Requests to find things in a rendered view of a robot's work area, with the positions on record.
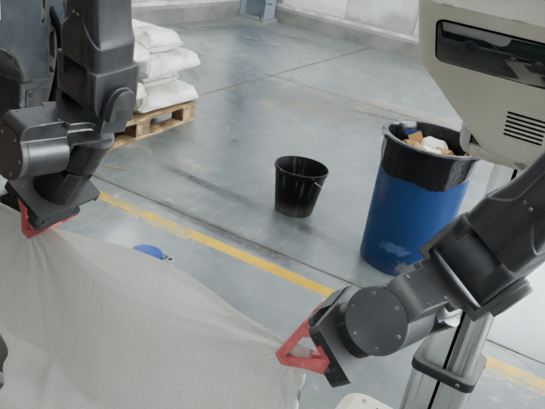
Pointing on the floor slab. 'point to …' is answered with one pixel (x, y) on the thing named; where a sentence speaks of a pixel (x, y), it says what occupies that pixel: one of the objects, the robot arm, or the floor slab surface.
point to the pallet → (133, 132)
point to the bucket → (298, 184)
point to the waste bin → (413, 195)
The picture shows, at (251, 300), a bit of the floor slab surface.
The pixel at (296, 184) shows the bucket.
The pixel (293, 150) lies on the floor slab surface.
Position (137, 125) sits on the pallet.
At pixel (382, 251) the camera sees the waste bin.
